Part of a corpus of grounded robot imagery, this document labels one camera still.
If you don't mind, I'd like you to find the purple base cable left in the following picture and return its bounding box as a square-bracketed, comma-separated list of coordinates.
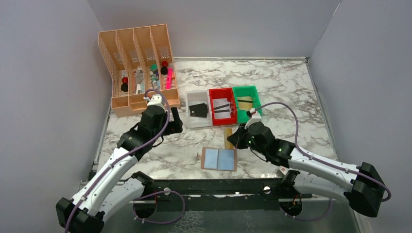
[132, 189, 187, 225]

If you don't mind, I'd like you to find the white card in red bin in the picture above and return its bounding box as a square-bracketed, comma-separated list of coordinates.
[213, 98, 230, 109]

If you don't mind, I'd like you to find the white card black stripe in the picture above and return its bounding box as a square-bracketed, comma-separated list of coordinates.
[213, 101, 237, 119]

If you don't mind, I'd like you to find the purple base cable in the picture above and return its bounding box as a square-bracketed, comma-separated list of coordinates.
[278, 198, 334, 222]
[132, 189, 187, 225]

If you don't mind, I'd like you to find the green plastic bin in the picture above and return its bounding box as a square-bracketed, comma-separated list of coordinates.
[232, 85, 261, 123]

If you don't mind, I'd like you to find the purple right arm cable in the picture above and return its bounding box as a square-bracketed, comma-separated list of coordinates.
[247, 101, 392, 202]

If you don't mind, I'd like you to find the red black stamp right slot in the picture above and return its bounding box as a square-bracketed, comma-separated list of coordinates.
[160, 61, 169, 75]

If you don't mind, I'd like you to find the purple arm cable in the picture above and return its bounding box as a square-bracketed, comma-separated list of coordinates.
[64, 89, 171, 233]
[247, 101, 392, 202]

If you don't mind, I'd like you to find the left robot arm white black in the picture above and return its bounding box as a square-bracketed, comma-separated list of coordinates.
[56, 105, 183, 233]

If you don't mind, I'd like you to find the red black stamp left slot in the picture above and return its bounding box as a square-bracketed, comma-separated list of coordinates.
[120, 76, 128, 92]

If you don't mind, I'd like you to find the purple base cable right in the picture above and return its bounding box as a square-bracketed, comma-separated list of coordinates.
[278, 198, 334, 222]

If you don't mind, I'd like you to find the red plastic bin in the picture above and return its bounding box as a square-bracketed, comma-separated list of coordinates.
[209, 88, 237, 126]

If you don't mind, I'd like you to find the black mounting rail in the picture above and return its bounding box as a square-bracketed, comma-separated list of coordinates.
[132, 178, 299, 213]

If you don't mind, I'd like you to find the black card in white bin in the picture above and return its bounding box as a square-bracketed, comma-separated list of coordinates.
[189, 103, 209, 118]

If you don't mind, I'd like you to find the pink highlighter marker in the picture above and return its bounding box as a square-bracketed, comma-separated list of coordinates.
[165, 67, 174, 89]

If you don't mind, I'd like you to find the white label with red mark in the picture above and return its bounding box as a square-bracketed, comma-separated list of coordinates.
[278, 166, 289, 176]

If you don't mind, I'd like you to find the red black stamp slot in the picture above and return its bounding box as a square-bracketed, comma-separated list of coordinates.
[160, 61, 169, 75]
[120, 76, 128, 92]

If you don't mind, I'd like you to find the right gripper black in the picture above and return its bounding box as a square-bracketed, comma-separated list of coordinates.
[228, 122, 267, 155]

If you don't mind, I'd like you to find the white plastic bin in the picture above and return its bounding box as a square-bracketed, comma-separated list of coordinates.
[185, 90, 213, 129]

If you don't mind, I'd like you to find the peach plastic desk organizer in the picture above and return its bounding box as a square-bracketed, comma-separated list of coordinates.
[98, 24, 180, 117]

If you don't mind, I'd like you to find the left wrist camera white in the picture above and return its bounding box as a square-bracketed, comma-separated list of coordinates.
[147, 95, 165, 109]

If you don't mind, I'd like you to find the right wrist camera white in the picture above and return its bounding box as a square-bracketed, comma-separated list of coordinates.
[244, 110, 262, 129]

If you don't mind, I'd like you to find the brown leather card holder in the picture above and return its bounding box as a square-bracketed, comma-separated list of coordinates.
[197, 147, 237, 171]

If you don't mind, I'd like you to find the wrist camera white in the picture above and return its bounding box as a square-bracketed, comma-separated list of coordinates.
[244, 110, 262, 129]
[147, 95, 165, 109]

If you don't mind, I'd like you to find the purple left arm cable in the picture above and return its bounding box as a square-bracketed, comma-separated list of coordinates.
[64, 89, 171, 233]

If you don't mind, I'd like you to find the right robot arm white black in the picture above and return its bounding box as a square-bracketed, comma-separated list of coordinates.
[227, 122, 385, 217]

